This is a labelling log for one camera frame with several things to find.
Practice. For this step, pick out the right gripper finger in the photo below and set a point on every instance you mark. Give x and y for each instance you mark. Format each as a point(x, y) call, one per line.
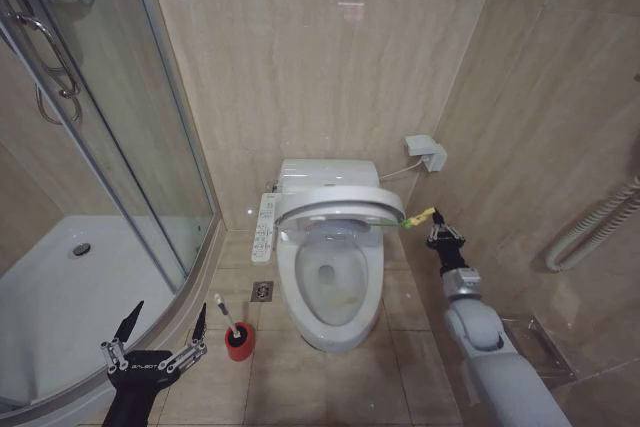
point(450, 231)
point(434, 227)

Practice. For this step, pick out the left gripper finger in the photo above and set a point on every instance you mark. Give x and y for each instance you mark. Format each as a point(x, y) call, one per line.
point(199, 329)
point(127, 329)

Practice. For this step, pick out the yellow clip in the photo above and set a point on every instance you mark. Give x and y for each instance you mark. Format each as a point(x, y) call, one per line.
point(420, 217)

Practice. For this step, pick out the white toilet lid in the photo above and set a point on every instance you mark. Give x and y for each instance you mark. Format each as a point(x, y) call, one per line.
point(345, 199)

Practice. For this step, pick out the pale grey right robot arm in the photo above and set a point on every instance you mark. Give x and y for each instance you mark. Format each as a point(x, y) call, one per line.
point(492, 362)

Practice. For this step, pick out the red toilet brush holder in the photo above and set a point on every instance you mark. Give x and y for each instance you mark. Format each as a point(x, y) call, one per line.
point(241, 344)

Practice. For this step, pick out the white toilet bowl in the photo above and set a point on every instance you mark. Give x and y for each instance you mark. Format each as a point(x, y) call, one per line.
point(300, 312)

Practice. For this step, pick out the white toilet tank unit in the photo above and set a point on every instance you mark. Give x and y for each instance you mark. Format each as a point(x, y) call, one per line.
point(325, 172)

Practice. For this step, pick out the white shower tray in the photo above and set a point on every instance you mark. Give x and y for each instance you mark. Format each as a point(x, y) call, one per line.
point(60, 307)

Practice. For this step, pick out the metal floor drain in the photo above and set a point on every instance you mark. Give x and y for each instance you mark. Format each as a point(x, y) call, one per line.
point(262, 291)

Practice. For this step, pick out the round shower tray drain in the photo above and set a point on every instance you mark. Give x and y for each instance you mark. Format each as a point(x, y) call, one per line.
point(81, 248)

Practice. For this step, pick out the white bidet control panel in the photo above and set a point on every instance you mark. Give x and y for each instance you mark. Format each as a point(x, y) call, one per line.
point(263, 237)

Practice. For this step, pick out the clear acrylic box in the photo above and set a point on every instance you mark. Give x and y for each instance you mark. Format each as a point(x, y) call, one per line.
point(542, 347)

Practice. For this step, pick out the curved glass shower door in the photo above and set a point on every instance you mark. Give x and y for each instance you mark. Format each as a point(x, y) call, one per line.
point(125, 97)

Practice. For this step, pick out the grey wall outlet box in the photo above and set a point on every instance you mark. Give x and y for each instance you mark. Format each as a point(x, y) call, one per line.
point(422, 149)

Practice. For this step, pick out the beige wall grab rail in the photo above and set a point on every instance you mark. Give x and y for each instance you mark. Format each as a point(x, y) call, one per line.
point(590, 219)

